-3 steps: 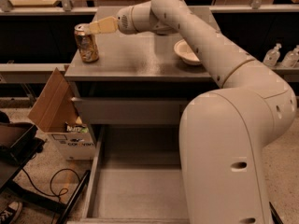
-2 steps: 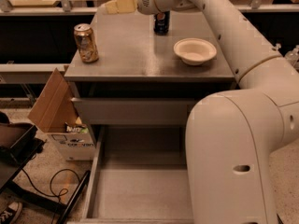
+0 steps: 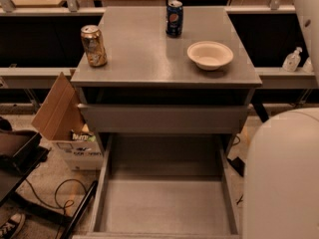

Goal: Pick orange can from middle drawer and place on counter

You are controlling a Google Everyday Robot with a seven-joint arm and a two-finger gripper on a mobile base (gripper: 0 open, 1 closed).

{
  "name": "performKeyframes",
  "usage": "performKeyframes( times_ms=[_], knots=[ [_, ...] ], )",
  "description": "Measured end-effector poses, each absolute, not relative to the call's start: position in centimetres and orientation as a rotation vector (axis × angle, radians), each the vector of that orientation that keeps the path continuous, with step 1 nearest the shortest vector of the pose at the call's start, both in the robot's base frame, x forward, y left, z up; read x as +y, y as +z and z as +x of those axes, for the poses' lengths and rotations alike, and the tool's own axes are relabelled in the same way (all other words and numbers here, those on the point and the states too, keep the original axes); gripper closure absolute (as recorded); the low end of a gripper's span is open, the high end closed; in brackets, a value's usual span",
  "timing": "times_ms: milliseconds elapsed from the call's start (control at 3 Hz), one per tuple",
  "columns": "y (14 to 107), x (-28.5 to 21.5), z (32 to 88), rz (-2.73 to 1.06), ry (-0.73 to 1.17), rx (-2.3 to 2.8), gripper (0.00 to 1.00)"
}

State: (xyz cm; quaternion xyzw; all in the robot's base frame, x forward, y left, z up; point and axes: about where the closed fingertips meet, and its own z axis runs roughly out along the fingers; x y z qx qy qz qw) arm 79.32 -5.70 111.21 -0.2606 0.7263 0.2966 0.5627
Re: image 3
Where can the orange soda can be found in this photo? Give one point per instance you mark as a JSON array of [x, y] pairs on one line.
[[92, 40]]

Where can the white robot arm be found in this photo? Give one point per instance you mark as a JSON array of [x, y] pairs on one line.
[[281, 178]]

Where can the closed grey top drawer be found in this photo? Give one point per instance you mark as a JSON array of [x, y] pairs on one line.
[[164, 118]]

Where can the grey drawer cabinet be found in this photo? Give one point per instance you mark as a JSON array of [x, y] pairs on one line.
[[146, 67]]

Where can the open grey middle drawer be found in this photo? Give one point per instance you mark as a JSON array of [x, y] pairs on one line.
[[164, 186]]

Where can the blue Pepsi can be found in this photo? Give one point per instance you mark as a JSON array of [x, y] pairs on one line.
[[174, 18]]

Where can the white paper bowl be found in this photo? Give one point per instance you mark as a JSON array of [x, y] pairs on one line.
[[209, 55]]

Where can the snack bag in box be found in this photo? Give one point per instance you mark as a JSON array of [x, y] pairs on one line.
[[83, 137]]

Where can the black power adapter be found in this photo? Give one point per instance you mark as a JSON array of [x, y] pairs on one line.
[[238, 165]]

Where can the open cardboard box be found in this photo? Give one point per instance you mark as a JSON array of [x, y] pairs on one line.
[[57, 118]]

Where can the clear sanitizer bottle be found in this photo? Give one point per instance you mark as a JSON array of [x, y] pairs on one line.
[[292, 60], [307, 67]]

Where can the black cart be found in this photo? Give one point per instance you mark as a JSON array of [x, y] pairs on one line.
[[20, 153]]

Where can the black and white sneaker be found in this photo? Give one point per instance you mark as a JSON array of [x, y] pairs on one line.
[[12, 226]]

